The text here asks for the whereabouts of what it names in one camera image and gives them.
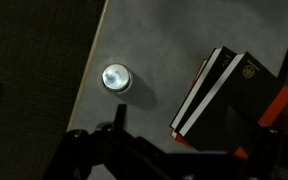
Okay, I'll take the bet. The middle black book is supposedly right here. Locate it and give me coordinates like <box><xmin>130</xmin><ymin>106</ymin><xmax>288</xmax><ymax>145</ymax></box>
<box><xmin>177</xmin><ymin>46</ymin><xmax>236</xmax><ymax>128</ymax></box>

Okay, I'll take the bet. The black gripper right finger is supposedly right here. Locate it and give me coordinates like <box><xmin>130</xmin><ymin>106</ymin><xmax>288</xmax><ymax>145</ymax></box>
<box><xmin>225</xmin><ymin>106</ymin><xmax>261</xmax><ymax>153</ymax></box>

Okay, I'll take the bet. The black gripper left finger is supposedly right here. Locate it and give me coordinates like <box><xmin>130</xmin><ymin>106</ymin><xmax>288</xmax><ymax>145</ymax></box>
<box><xmin>113</xmin><ymin>104</ymin><xmax>127</xmax><ymax>130</ymax></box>

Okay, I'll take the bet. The silver metal tin with lid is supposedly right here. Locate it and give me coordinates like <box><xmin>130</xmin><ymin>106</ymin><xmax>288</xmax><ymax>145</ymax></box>
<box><xmin>101</xmin><ymin>63</ymin><xmax>132</xmax><ymax>93</ymax></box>

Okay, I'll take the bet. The bottom orange book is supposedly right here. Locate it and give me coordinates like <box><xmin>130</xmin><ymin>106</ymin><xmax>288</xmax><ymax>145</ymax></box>
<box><xmin>170</xmin><ymin>59</ymin><xmax>208</xmax><ymax>147</ymax></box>

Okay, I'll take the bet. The grey coffee table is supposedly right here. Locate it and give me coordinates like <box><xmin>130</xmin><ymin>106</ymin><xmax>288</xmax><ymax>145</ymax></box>
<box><xmin>68</xmin><ymin>0</ymin><xmax>288</xmax><ymax>151</ymax></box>

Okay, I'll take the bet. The top black book orange spine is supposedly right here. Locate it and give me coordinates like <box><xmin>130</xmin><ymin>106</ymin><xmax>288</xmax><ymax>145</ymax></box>
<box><xmin>179</xmin><ymin>52</ymin><xmax>288</xmax><ymax>159</ymax></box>

